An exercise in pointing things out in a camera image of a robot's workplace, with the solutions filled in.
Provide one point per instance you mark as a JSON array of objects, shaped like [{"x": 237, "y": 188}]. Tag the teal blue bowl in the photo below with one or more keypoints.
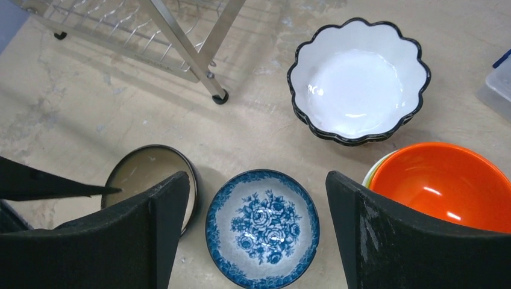
[{"x": 148, "y": 165}]

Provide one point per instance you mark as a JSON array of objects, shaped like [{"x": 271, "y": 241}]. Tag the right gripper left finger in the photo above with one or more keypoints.
[{"x": 131, "y": 244}]

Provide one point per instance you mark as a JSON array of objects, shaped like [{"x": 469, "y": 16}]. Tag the white fluted bowl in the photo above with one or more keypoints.
[
  {"x": 348, "y": 142},
  {"x": 358, "y": 79}
]

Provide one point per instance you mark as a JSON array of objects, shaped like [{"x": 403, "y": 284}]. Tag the orange bowl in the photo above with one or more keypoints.
[{"x": 375, "y": 169}]

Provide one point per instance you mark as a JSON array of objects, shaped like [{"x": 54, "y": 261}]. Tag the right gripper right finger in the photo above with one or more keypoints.
[{"x": 384, "y": 244}]

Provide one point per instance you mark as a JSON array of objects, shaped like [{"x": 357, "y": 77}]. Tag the clear plastic organizer box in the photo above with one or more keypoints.
[{"x": 495, "y": 93}]

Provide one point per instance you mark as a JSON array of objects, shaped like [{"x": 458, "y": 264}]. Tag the red-orange bowl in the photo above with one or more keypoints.
[{"x": 448, "y": 182}]

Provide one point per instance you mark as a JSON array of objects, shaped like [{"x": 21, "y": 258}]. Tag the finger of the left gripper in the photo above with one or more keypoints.
[{"x": 21, "y": 183}]

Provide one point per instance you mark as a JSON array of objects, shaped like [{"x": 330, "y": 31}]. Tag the metal two-tier dish rack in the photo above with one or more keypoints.
[{"x": 178, "y": 37}]

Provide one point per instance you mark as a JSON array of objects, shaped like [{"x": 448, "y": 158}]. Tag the white blue floral bowl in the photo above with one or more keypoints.
[{"x": 262, "y": 229}]

